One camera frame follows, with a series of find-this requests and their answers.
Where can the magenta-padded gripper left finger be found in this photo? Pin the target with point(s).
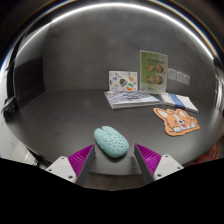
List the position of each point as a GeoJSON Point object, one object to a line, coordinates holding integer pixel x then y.
{"type": "Point", "coordinates": [78, 162]}

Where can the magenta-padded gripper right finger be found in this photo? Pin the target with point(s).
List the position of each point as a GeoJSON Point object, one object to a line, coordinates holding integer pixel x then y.
{"type": "Point", "coordinates": [151, 162]}

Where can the mint green computer mouse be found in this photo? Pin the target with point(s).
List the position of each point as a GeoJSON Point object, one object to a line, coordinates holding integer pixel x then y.
{"type": "Point", "coordinates": [111, 141]}

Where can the orange corgi-shaped mouse pad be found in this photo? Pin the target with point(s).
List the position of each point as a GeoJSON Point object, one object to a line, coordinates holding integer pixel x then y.
{"type": "Point", "coordinates": [176, 121]}

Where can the grey patterned book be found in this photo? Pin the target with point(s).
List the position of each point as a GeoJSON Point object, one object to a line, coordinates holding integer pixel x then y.
{"type": "Point", "coordinates": [131, 99]}

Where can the white book with blue stripe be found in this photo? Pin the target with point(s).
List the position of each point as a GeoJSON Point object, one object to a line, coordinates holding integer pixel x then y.
{"type": "Point", "coordinates": [178, 101]}

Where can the white sticker card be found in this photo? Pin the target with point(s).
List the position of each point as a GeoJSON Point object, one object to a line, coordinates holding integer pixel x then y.
{"type": "Point", "coordinates": [122, 81]}

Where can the green menu sign stand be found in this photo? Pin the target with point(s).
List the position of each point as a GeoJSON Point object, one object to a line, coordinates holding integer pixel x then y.
{"type": "Point", "coordinates": [153, 72]}

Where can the white wall socket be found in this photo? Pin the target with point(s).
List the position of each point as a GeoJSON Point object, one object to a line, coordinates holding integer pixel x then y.
{"type": "Point", "coordinates": [186, 79]}
{"type": "Point", "coordinates": [180, 77]}
{"type": "Point", "coordinates": [172, 74]}

